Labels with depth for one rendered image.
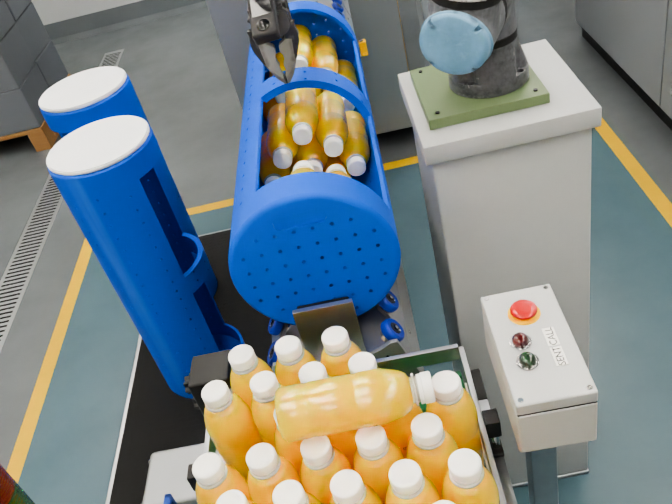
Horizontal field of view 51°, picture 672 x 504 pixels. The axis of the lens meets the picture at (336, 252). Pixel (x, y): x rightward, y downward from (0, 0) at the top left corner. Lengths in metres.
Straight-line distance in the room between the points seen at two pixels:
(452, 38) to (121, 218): 1.06
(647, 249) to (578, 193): 1.38
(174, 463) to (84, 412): 1.50
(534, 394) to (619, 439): 1.33
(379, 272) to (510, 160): 0.35
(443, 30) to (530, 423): 0.61
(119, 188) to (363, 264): 0.87
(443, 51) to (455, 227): 0.38
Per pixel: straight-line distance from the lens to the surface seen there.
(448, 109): 1.34
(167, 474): 1.28
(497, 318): 1.00
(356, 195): 1.10
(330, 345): 1.02
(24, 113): 4.68
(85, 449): 2.65
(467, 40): 1.16
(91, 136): 2.00
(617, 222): 2.92
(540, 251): 1.50
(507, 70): 1.35
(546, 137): 1.33
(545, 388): 0.92
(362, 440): 0.90
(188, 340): 2.17
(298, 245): 1.13
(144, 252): 1.96
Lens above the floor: 1.81
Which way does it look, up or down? 38 degrees down
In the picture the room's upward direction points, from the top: 16 degrees counter-clockwise
